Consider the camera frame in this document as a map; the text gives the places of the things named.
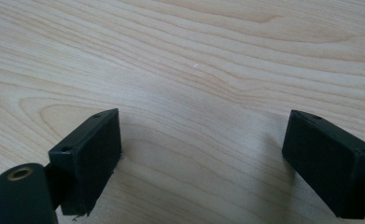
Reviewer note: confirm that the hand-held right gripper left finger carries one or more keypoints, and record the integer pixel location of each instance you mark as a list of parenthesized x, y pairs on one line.
[(90, 161)]

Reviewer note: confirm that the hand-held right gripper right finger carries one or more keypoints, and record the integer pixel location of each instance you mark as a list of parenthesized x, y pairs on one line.
[(329, 165)]

